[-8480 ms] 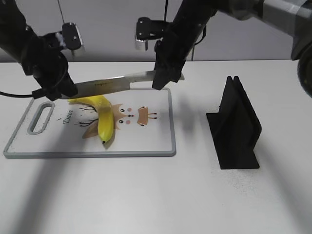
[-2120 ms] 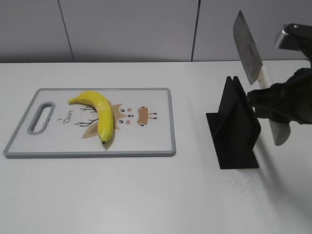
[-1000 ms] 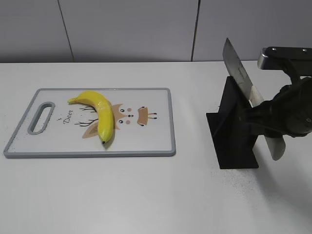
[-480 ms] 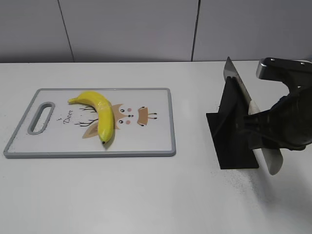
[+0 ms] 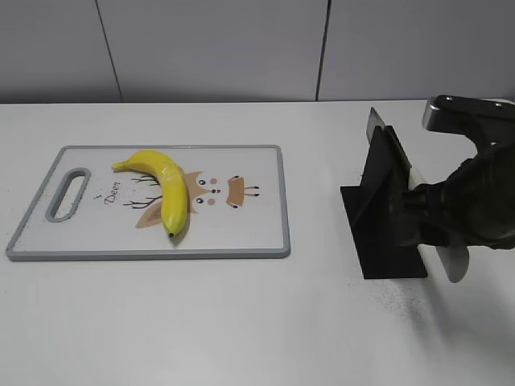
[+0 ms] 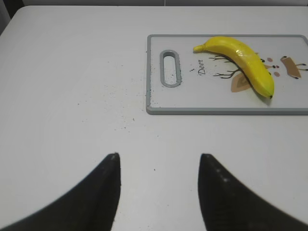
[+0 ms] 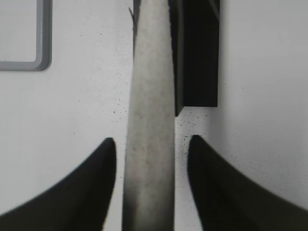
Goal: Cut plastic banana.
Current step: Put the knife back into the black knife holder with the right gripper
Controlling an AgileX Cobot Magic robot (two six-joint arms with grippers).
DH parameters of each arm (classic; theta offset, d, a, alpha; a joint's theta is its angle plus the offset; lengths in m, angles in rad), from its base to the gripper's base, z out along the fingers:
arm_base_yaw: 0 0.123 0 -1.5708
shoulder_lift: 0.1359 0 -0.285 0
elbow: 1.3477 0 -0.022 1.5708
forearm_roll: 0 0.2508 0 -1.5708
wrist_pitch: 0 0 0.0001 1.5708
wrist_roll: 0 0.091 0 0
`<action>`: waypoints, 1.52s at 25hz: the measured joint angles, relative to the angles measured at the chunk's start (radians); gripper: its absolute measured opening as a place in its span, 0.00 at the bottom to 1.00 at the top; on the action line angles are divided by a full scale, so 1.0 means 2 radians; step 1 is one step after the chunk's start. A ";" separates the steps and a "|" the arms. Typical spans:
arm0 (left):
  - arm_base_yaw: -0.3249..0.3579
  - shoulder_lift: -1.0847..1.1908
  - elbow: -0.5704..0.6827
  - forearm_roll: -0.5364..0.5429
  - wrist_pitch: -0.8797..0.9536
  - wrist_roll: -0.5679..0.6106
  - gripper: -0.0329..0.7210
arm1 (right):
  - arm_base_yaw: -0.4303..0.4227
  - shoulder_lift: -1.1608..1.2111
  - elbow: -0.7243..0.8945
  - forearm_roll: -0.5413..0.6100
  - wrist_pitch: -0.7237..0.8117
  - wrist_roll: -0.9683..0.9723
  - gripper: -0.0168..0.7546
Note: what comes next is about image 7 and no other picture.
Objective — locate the white-handled knife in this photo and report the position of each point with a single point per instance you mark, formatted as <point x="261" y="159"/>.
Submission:
<point x="149" y="177"/>

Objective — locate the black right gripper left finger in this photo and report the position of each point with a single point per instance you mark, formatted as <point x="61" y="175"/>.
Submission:
<point x="79" y="202"/>

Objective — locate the white grey-rimmed cutting board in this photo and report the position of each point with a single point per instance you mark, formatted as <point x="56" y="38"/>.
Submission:
<point x="25" y="35"/>

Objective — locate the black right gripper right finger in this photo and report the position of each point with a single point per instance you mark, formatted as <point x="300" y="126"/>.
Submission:
<point x="226" y="200"/>

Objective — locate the black knife stand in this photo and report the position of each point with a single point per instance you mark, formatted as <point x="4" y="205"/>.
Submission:
<point x="195" y="47"/>

